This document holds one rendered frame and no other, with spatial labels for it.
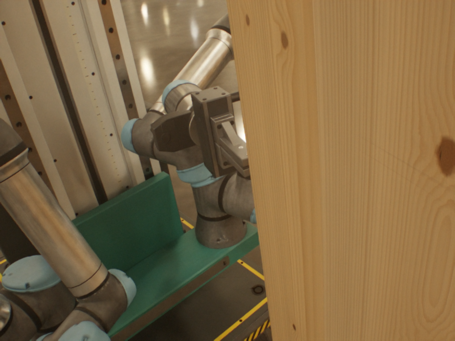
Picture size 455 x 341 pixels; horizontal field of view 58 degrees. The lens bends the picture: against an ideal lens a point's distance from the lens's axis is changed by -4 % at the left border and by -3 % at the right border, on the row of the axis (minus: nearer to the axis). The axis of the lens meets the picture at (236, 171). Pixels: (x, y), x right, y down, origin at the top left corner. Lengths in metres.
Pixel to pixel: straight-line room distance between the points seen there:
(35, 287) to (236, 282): 0.66
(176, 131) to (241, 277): 0.79
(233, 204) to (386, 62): 0.87
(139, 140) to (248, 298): 0.65
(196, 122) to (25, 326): 0.54
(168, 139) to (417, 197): 0.51
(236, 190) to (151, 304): 0.36
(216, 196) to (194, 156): 0.30
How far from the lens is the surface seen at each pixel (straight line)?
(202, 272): 1.17
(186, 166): 0.82
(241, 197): 1.04
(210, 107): 0.63
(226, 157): 0.62
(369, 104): 0.24
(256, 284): 1.37
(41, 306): 0.97
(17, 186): 0.74
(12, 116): 0.98
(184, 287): 1.15
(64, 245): 0.77
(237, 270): 1.41
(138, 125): 0.92
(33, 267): 0.99
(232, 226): 1.18
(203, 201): 1.13
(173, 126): 0.69
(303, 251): 0.39
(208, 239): 1.20
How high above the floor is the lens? 1.34
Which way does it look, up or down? 33 degrees down
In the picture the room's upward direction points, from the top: 8 degrees counter-clockwise
